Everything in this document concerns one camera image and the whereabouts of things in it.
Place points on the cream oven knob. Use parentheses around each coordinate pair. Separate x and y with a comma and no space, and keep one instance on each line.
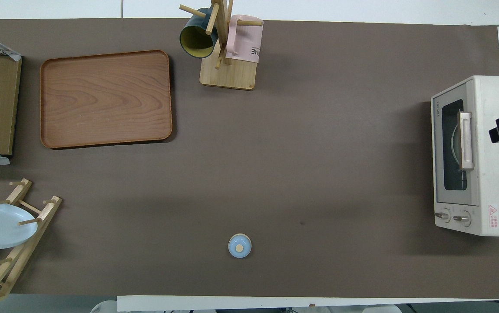
(462,218)
(442,215)

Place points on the wooden dish rack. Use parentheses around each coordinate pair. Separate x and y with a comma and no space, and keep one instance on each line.
(36,217)

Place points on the brown wooden serving tray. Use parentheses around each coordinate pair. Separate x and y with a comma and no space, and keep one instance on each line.
(106,99)

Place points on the white round base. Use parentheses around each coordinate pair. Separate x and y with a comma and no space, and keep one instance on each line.
(104,307)

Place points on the brown table mat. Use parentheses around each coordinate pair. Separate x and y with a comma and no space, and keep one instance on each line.
(301,182)

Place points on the dark green mug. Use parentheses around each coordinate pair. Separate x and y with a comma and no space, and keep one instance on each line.
(196,39)

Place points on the wooden mug tree stand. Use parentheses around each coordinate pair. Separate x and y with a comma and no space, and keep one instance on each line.
(228,76)

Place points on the pink mug with print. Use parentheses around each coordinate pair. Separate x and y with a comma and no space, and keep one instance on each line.
(246,43)

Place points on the blue jar with wooden knob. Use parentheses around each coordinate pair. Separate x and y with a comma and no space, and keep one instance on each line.
(239,246)

